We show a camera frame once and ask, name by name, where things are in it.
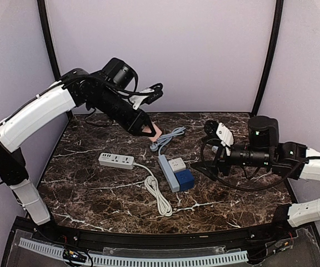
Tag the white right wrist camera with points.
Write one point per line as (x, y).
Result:
(225, 135)

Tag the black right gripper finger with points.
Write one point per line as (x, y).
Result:
(208, 170)
(209, 135)

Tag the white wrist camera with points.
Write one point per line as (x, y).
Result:
(225, 135)
(137, 100)

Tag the small circuit board right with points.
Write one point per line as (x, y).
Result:
(281, 246)

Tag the left black corner post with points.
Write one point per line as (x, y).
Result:
(43, 16)

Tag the black front rail frame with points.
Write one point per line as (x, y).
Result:
(256, 241)

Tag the white cube socket adapter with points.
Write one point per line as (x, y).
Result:
(177, 165)

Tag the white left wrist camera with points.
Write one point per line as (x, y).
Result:
(137, 100)

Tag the small circuit board left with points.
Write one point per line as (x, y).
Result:
(73, 256)

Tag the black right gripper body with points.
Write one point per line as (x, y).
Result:
(222, 160)

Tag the blue cube socket adapter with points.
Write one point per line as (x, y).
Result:
(185, 179)

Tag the white slotted cable duct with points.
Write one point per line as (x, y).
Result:
(56, 252)

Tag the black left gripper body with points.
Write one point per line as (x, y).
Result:
(137, 122)

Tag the black corner post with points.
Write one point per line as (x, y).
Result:
(43, 16)
(269, 56)

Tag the light blue power strip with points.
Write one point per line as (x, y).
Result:
(163, 161)

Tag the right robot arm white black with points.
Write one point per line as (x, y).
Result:
(289, 160)

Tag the small circuit board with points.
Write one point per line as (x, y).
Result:
(281, 246)
(73, 256)

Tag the right black corner post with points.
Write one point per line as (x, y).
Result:
(269, 56)

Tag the pink charger plug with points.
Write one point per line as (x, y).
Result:
(158, 133)

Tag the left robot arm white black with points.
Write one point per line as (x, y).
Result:
(104, 90)

